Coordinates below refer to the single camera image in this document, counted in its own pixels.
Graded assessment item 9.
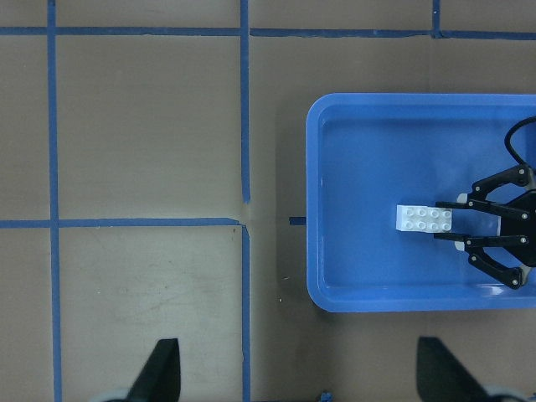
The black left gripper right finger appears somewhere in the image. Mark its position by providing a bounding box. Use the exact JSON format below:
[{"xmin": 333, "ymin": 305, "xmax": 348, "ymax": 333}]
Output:
[{"xmin": 416, "ymin": 336, "xmax": 528, "ymax": 402}]

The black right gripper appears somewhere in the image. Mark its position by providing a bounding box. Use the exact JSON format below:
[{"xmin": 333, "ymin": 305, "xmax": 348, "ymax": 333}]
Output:
[{"xmin": 433, "ymin": 163, "xmax": 536, "ymax": 291}]

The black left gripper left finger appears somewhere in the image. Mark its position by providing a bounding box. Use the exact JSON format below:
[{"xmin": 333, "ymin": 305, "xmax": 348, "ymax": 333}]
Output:
[{"xmin": 90, "ymin": 338, "xmax": 182, "ymax": 402}]

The white block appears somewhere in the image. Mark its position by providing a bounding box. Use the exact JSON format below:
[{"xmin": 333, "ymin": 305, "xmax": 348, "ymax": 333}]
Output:
[
  {"xmin": 425, "ymin": 207, "xmax": 452, "ymax": 234},
  {"xmin": 395, "ymin": 204, "xmax": 439, "ymax": 233}
]

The blue plastic tray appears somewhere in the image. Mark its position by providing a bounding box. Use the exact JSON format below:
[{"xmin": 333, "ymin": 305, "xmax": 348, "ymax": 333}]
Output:
[{"xmin": 306, "ymin": 93, "xmax": 535, "ymax": 312}]

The brown paper table cover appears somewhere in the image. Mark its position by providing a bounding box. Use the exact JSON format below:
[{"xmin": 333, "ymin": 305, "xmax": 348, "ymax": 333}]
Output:
[{"xmin": 1, "ymin": 1, "xmax": 535, "ymax": 401}]

